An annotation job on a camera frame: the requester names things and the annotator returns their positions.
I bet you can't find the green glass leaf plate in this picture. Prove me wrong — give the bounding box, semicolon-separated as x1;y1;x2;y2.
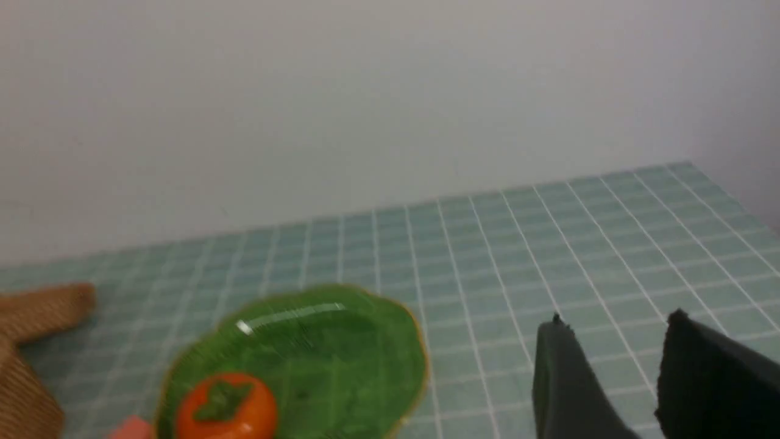
152;284;430;438

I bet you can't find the woven wicker basket lid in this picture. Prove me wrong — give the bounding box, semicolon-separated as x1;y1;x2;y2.
1;282;96;344

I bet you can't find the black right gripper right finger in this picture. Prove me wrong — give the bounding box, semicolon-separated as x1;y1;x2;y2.
655;309;779;438

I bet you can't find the orange toy persimmon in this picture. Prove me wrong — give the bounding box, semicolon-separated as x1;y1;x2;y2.
174;372;278;438

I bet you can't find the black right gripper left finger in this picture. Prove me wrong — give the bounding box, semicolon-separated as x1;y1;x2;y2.
532;312;638;438

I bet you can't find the woven wicker basket green lining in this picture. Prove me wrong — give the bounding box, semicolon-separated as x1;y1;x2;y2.
1;336;65;438

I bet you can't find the green checked tablecloth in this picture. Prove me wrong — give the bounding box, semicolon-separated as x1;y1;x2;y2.
1;162;779;438

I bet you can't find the orange foam cube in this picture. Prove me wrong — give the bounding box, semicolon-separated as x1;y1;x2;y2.
107;416;153;439

